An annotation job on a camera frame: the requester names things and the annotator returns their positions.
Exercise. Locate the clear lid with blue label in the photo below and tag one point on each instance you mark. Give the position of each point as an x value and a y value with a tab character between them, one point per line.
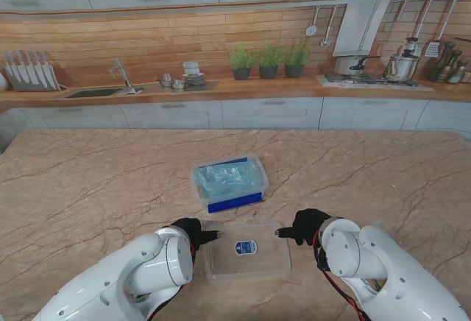
246	253

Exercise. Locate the dark kitchen sink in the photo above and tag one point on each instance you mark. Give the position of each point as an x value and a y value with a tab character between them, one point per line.
93	93

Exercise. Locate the clear bubble film sheet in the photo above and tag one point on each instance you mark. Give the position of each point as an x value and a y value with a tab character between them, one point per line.
228	179

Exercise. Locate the knife block with knives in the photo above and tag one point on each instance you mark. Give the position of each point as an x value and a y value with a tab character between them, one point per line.
29	74

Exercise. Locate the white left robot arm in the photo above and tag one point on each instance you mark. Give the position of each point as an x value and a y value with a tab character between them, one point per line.
121	277

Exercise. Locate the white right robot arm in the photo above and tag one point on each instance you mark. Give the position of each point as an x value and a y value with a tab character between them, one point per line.
382	273

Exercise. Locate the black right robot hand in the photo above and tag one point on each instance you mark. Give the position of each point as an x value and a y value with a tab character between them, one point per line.
307	225

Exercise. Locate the stack of white dishes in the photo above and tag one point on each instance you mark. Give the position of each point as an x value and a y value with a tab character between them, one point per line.
194	76

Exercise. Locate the steel sink faucet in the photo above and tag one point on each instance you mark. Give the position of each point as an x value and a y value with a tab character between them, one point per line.
125	76

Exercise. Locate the potted green herb plant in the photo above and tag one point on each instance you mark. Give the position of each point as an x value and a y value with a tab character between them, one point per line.
295	61
241	63
269	63

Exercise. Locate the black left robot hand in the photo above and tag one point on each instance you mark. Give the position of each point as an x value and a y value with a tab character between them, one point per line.
195	232

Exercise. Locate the clear crate with blue clips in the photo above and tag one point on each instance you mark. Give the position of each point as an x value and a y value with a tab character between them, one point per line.
230	183

